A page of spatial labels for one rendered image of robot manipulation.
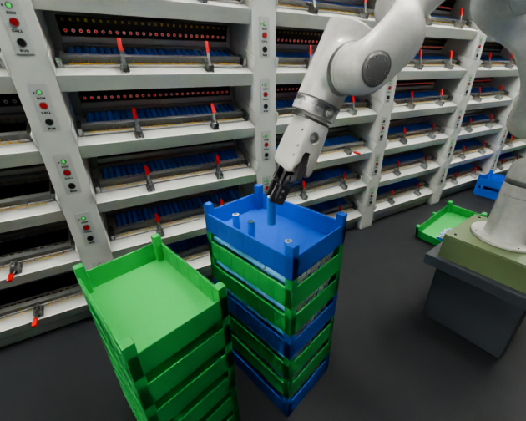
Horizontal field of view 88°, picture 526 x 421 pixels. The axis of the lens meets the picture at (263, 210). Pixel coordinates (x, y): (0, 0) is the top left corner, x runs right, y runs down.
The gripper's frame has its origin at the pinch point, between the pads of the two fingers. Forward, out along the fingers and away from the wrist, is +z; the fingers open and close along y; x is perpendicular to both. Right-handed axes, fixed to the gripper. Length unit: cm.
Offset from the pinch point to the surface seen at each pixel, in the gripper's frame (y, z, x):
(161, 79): 52, -10, 29
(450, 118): 94, -58, -133
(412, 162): 93, -24, -124
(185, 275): 7.3, 29.2, 9.9
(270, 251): -4.4, 11.3, -2.0
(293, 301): -9.3, 19.1, -9.6
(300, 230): 8.1, 10.1, -14.5
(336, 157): 70, -9, -55
